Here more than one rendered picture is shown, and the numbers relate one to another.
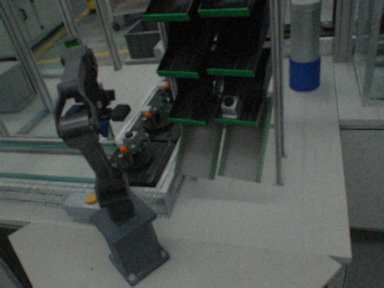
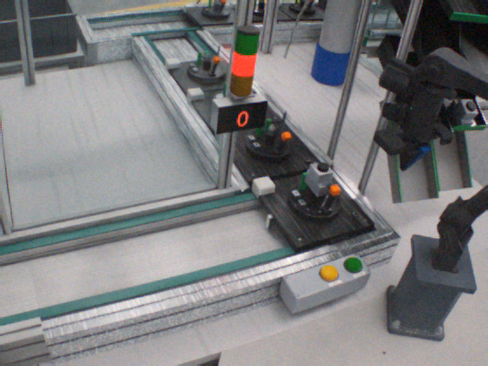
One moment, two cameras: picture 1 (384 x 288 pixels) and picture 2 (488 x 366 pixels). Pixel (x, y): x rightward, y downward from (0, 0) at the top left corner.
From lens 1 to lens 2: 1.30 m
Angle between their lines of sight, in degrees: 41
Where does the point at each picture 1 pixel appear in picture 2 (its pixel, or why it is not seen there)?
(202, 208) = (403, 237)
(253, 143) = (448, 148)
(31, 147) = (83, 237)
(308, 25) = (355, 13)
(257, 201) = (435, 212)
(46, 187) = (232, 287)
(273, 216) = not seen: hidden behind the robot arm
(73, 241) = (321, 342)
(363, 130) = not seen: hidden behind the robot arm
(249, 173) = (453, 181)
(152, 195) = (386, 238)
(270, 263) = not seen: outside the picture
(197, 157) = (407, 177)
